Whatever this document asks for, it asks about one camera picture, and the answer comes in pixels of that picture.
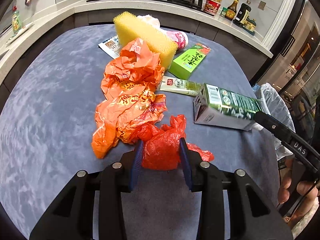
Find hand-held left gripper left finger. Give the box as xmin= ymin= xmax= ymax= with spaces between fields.
xmin=29 ymin=140 xmax=145 ymax=240

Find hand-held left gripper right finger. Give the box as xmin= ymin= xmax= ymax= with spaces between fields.
xmin=179 ymin=137 xmax=293 ymax=240

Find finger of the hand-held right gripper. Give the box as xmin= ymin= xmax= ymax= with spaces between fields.
xmin=254 ymin=111 xmax=296 ymax=145

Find red plastic bag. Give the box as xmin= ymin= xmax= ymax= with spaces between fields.
xmin=136 ymin=114 xmax=215 ymax=171

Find bin with white liner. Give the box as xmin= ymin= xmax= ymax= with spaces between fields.
xmin=252 ymin=82 xmax=297 ymax=160

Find green drink carton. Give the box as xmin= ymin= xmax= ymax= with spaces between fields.
xmin=192 ymin=83 xmax=263 ymax=132

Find pink patterned paper cup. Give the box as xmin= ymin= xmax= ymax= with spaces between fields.
xmin=164 ymin=29 xmax=189 ymax=51

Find person's right forearm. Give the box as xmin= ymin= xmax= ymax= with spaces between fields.
xmin=284 ymin=199 xmax=320 ymax=240

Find person's right hand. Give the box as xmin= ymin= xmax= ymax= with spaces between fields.
xmin=277 ymin=158 xmax=319 ymax=207

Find orange printed plastic bag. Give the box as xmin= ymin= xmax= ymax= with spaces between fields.
xmin=91 ymin=38 xmax=168 ymax=159

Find white green sauce sachet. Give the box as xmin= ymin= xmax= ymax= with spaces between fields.
xmin=157 ymin=76 xmax=203 ymax=97

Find flat green tea box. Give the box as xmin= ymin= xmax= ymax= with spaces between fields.
xmin=169 ymin=43 xmax=211 ymax=80

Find blue grey table cloth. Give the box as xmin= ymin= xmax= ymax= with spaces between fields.
xmin=0 ymin=24 xmax=280 ymax=240

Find dark soy sauce bottle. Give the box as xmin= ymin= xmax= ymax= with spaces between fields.
xmin=235 ymin=0 xmax=252 ymax=27

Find white blue snack packet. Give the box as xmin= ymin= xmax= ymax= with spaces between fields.
xmin=98 ymin=35 xmax=123 ymax=59

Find brown sauce bottle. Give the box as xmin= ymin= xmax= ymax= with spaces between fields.
xmin=225 ymin=0 xmax=240 ymax=22

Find yellow sponge block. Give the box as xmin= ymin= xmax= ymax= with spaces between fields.
xmin=113 ymin=11 xmax=178 ymax=68

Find red instant noodle cup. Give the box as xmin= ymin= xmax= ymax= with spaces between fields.
xmin=203 ymin=0 xmax=222 ymax=15

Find white crumpled tissue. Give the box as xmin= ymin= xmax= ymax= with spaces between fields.
xmin=137 ymin=14 xmax=161 ymax=28

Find white kitchen counter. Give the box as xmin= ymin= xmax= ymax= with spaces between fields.
xmin=0 ymin=0 xmax=273 ymax=85

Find green dish soap bottle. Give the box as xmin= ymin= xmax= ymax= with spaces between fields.
xmin=11 ymin=6 xmax=22 ymax=33

